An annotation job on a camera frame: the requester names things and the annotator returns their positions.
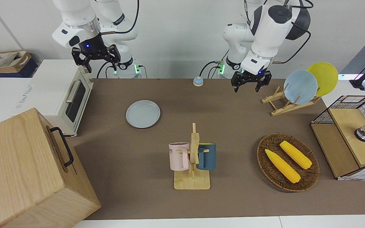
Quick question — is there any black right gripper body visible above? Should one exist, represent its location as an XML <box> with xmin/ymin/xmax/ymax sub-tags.
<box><xmin>72</xmin><ymin>34</ymin><xmax>121</xmax><ymax>66</ymax></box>

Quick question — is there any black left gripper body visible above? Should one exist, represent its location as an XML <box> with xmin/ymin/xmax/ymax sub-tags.
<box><xmin>231</xmin><ymin>70</ymin><xmax>272</xmax><ymax>86</ymax></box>

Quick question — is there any gray plate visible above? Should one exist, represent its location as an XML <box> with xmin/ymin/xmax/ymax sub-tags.
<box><xmin>126</xmin><ymin>100</ymin><xmax>161</xmax><ymax>129</ymax></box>

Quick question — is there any wooden plate rack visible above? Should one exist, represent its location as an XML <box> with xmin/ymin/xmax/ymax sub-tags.
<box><xmin>262</xmin><ymin>86</ymin><xmax>322</xmax><ymax>116</ymax></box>

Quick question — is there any light blue plate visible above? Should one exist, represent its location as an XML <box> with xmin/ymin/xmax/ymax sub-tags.
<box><xmin>284</xmin><ymin>70</ymin><xmax>318</xmax><ymax>105</ymax></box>

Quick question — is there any yellow plate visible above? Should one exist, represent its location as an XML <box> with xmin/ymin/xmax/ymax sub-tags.
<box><xmin>306</xmin><ymin>62</ymin><xmax>339</xmax><ymax>97</ymax></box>

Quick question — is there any white toaster oven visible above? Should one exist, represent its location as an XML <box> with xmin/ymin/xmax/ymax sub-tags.
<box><xmin>14</xmin><ymin>60</ymin><xmax>94</xmax><ymax>137</ymax></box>

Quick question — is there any dark blue crate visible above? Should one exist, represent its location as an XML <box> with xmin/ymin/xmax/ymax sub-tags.
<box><xmin>0</xmin><ymin>59</ymin><xmax>39</xmax><ymax>79</ymax></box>

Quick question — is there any cardboard box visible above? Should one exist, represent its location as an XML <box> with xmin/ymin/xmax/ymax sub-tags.
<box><xmin>0</xmin><ymin>51</ymin><xmax>32</xmax><ymax>75</ymax></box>

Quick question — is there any dark blue mug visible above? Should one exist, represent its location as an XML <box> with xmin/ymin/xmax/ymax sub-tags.
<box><xmin>196</xmin><ymin>142</ymin><xmax>217</xmax><ymax>171</ymax></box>

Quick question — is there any brown wicker basket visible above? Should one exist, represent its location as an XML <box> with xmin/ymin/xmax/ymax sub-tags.
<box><xmin>257</xmin><ymin>133</ymin><xmax>320</xmax><ymax>192</ymax></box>

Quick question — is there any yellow corn cob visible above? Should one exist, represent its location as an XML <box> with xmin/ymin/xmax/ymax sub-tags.
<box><xmin>265</xmin><ymin>149</ymin><xmax>301</xmax><ymax>184</ymax></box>
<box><xmin>279</xmin><ymin>141</ymin><xmax>313</xmax><ymax>170</ymax></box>

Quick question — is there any brown table mat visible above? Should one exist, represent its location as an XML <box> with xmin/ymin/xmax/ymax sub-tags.
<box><xmin>72</xmin><ymin>78</ymin><xmax>365</xmax><ymax>220</ymax></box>

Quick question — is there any pink mug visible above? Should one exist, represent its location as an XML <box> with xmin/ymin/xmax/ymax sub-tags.
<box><xmin>169</xmin><ymin>142</ymin><xmax>190</xmax><ymax>172</ymax></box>

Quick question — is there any wooden mug rack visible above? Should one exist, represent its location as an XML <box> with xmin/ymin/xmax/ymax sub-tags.
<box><xmin>174</xmin><ymin>123</ymin><xmax>211</xmax><ymax>190</ymax></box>

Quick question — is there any large wooden box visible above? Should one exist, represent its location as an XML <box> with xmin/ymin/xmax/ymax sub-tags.
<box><xmin>0</xmin><ymin>108</ymin><xmax>101</xmax><ymax>228</ymax></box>

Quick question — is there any black cable with silver connector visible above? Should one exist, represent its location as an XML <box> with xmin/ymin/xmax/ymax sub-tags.
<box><xmin>96</xmin><ymin>61</ymin><xmax>117</xmax><ymax>79</ymax></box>

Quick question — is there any black right arm wrist cable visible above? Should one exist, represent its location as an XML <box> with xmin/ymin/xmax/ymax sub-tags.
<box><xmin>101</xmin><ymin>0</ymin><xmax>139</xmax><ymax>35</ymax></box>

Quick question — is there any black arm wrist cable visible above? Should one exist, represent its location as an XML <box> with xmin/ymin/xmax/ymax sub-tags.
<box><xmin>244</xmin><ymin>0</ymin><xmax>314</xmax><ymax>65</ymax></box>
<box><xmin>101</xmin><ymin>0</ymin><xmax>139</xmax><ymax>35</ymax></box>

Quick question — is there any black left arm wrist cable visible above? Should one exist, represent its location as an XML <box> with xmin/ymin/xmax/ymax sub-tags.
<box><xmin>244</xmin><ymin>0</ymin><xmax>314</xmax><ymax>65</ymax></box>

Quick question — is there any black left arm base cable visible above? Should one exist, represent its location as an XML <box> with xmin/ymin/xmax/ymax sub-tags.
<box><xmin>199</xmin><ymin>47</ymin><xmax>230</xmax><ymax>79</ymax></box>

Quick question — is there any wooden wire grid shelf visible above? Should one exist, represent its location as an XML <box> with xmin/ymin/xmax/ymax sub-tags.
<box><xmin>310</xmin><ymin>95</ymin><xmax>365</xmax><ymax>181</ymax></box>

